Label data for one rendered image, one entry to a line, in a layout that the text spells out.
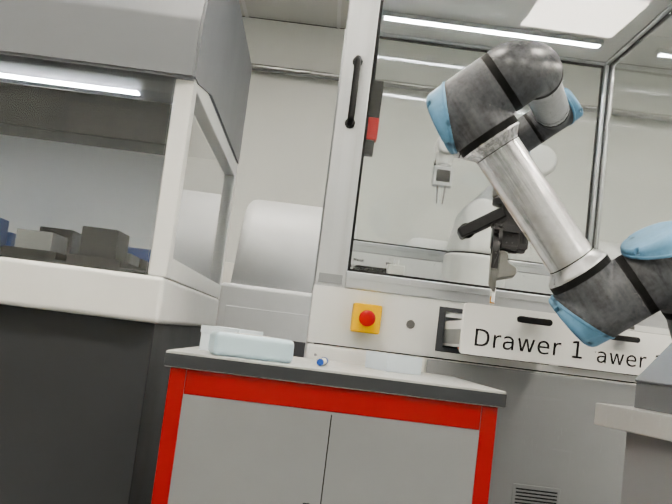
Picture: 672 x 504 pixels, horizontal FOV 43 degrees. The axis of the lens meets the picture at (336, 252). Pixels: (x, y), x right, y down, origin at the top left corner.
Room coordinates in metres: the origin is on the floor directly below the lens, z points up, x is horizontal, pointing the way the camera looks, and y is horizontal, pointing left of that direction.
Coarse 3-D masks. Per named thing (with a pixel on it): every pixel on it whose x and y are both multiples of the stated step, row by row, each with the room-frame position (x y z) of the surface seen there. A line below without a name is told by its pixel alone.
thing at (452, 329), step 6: (450, 324) 2.08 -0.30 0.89; (456, 324) 2.00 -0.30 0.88; (444, 330) 2.15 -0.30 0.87; (450, 330) 2.06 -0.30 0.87; (456, 330) 1.98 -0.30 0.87; (444, 336) 2.14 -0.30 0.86; (450, 336) 2.05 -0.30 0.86; (456, 336) 1.97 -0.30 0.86; (444, 342) 2.13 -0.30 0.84; (450, 342) 2.04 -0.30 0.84; (456, 342) 1.96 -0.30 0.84
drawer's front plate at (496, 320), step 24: (480, 312) 1.82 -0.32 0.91; (504, 312) 1.82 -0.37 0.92; (528, 312) 1.82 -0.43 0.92; (480, 336) 1.82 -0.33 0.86; (504, 336) 1.82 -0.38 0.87; (528, 336) 1.82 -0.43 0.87; (552, 336) 1.82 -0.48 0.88; (528, 360) 1.82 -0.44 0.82; (552, 360) 1.82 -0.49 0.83; (576, 360) 1.82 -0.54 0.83
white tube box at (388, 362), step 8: (368, 352) 1.96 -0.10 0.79; (376, 352) 1.92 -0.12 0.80; (368, 360) 1.95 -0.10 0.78; (376, 360) 1.91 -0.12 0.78; (384, 360) 1.87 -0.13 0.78; (392, 360) 1.86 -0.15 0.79; (400, 360) 1.86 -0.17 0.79; (408, 360) 1.87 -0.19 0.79; (416, 360) 1.88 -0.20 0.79; (376, 368) 1.91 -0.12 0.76; (384, 368) 1.86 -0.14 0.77; (392, 368) 1.86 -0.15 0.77; (400, 368) 1.87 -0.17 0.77; (408, 368) 1.87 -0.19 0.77; (416, 368) 1.88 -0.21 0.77
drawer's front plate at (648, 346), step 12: (636, 336) 2.15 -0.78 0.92; (648, 336) 2.15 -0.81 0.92; (660, 336) 2.15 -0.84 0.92; (600, 348) 2.15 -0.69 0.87; (612, 348) 2.15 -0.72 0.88; (624, 348) 2.15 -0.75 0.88; (636, 348) 2.15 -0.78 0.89; (648, 348) 2.15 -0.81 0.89; (660, 348) 2.15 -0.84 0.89; (600, 360) 2.15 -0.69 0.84; (624, 360) 2.15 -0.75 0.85; (636, 360) 2.15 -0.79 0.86; (648, 360) 2.15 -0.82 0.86; (624, 372) 2.15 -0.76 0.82; (636, 372) 2.15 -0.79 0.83
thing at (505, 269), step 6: (504, 252) 1.91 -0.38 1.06; (504, 258) 1.90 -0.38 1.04; (498, 264) 1.90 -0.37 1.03; (504, 264) 1.90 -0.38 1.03; (510, 264) 1.90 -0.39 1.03; (492, 270) 1.90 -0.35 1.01; (498, 270) 1.90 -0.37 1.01; (504, 270) 1.90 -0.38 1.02; (510, 270) 1.90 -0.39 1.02; (516, 270) 1.90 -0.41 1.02; (492, 276) 1.90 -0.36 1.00; (498, 276) 1.90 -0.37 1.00; (504, 276) 1.90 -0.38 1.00; (510, 276) 1.90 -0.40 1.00; (492, 282) 1.91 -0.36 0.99; (492, 288) 1.92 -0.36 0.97
